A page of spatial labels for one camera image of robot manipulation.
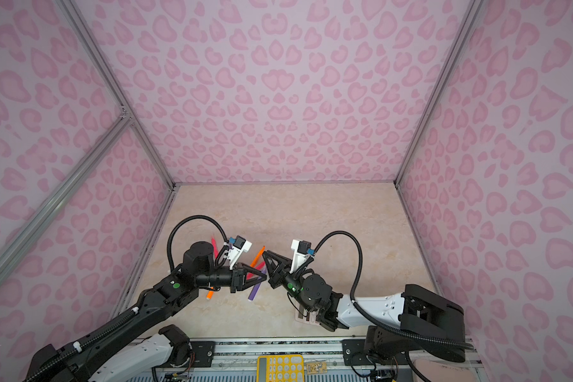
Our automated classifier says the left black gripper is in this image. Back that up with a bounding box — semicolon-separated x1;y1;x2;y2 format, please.
196;258;265;291

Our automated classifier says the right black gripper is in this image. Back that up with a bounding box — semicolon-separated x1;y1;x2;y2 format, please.
260;255;316;316

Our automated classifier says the purple highlighter pen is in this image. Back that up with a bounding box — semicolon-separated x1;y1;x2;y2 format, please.
248;267;267;302

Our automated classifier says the pink highlighter pen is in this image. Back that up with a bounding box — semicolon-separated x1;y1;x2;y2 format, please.
252;261;265;272
211;237;219;260

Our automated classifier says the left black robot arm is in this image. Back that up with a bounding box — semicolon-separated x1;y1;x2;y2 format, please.
25;241;267;381

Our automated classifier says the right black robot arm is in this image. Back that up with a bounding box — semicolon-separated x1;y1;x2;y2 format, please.
263;251;473;364

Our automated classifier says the orange highlighter pen upper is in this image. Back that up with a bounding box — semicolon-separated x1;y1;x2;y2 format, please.
251;247;265;267

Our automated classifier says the pink desk calculator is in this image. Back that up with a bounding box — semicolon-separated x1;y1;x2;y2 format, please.
295;310;321;326

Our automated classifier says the yellow calculator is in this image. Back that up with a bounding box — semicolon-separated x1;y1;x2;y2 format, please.
256;354;305;382

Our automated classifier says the small brown circuit board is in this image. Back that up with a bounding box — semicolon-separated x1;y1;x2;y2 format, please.
306;361;328;375

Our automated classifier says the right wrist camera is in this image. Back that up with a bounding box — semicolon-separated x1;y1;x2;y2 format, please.
291;240;314;274

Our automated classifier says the left black corrugated cable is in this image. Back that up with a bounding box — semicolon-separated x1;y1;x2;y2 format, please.
166;215;230;273

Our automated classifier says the black corrugated cable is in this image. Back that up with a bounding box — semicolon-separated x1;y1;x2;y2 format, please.
166;215;230;273
312;231;474;352

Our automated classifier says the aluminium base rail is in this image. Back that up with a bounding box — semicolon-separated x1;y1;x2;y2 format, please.
138;333;488;382

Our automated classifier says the right black corrugated cable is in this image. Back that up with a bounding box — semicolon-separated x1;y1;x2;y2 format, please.
312;231;474;352

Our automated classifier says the aluminium frame strut left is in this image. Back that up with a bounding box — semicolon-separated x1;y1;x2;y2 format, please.
0;111;131;287

